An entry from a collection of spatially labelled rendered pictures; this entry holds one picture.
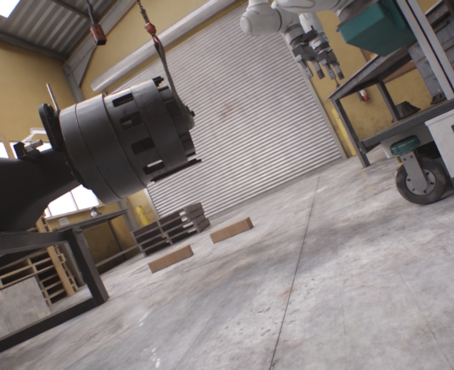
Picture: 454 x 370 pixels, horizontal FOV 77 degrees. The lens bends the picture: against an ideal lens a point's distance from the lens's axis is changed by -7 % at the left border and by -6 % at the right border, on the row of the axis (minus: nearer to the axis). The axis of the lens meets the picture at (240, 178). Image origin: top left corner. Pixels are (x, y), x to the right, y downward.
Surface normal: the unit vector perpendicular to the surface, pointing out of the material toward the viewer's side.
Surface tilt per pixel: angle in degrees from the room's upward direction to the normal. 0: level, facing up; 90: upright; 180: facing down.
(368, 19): 90
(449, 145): 90
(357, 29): 90
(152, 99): 75
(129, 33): 90
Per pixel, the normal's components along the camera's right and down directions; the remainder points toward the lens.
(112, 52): -0.27, 0.09
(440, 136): -0.59, 0.25
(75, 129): 0.04, -0.31
